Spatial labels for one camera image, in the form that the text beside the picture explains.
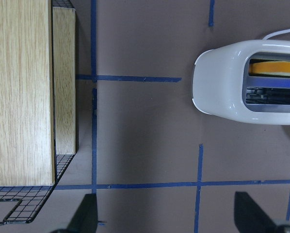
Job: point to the white two-slot toaster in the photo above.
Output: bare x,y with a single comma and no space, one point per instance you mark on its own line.
223,87

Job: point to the bread slice in toaster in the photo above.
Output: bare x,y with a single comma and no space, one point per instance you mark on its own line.
272,68

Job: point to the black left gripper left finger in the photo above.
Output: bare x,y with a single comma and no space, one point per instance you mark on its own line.
85,219

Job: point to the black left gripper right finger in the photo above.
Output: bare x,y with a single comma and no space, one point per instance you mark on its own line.
250,218

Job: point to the wooden shelf board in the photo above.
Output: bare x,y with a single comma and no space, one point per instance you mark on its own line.
21,92

